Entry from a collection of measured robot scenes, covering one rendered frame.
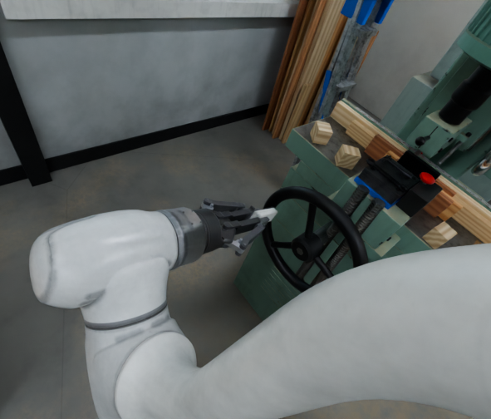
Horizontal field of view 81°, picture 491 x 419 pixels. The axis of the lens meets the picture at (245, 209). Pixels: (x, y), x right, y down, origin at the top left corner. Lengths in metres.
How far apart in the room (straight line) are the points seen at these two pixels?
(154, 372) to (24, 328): 1.14
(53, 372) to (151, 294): 1.03
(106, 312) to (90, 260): 0.07
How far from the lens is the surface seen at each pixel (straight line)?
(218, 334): 1.39
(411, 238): 0.75
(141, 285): 0.37
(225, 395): 0.24
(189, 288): 1.44
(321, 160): 0.79
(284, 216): 0.96
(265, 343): 0.19
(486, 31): 0.72
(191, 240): 0.42
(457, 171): 1.04
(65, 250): 0.35
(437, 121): 0.78
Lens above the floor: 1.32
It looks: 48 degrees down
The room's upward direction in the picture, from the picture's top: 22 degrees clockwise
